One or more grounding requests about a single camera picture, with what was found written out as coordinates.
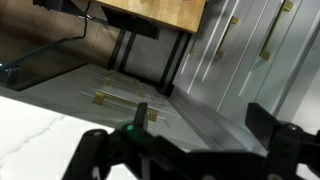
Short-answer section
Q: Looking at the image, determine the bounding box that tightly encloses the wooden cart top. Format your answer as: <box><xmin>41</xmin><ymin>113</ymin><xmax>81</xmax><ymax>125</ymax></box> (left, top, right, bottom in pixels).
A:
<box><xmin>94</xmin><ymin>0</ymin><xmax>208</xmax><ymax>34</ymax></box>

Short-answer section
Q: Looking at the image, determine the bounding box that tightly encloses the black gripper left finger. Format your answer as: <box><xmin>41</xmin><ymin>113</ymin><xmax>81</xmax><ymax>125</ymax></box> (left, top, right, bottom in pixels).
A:
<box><xmin>133</xmin><ymin>101</ymin><xmax>149</xmax><ymax>130</ymax></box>

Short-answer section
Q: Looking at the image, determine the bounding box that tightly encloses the long gold cabinet handle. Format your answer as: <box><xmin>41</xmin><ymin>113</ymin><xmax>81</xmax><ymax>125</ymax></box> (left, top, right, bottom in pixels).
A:
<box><xmin>93</xmin><ymin>91</ymin><xmax>159</xmax><ymax>123</ymax></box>
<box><xmin>214</xmin><ymin>15</ymin><xmax>240</xmax><ymax>58</ymax></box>
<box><xmin>103</xmin><ymin>77</ymin><xmax>147</xmax><ymax>99</ymax></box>
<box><xmin>259</xmin><ymin>0</ymin><xmax>296</xmax><ymax>61</ymax></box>

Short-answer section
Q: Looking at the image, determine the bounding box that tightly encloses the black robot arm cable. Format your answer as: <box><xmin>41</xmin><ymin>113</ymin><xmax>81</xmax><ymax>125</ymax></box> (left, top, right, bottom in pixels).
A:
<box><xmin>0</xmin><ymin>0</ymin><xmax>93</xmax><ymax>68</ymax></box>

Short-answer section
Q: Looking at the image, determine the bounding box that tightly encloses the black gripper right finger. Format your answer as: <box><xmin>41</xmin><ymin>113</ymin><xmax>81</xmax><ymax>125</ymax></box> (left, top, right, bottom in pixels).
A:
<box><xmin>245</xmin><ymin>102</ymin><xmax>282</xmax><ymax>152</ymax></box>

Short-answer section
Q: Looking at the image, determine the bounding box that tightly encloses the grey cabinet front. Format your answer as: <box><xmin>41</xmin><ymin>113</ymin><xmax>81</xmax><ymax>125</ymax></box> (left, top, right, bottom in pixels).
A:
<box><xmin>0</xmin><ymin>63</ymin><xmax>209</xmax><ymax>151</ymax></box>
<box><xmin>173</xmin><ymin>0</ymin><xmax>320</xmax><ymax>129</ymax></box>

